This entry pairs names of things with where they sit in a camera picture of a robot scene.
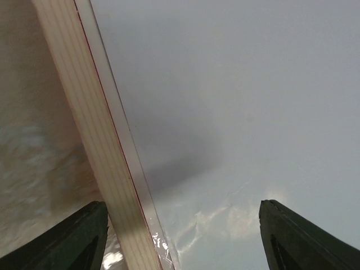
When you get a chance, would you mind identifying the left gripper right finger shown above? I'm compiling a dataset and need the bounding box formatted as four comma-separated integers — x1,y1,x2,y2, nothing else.
259,200,359,269

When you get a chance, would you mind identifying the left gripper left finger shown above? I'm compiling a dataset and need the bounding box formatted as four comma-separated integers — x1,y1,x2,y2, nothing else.
1,201,109,269

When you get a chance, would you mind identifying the sunset landscape photo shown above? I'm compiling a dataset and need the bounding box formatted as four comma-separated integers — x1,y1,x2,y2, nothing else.
79,1,359,269

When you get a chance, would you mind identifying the pink wooden picture frame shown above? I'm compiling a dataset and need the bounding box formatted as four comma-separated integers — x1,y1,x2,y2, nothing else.
33,1,161,269

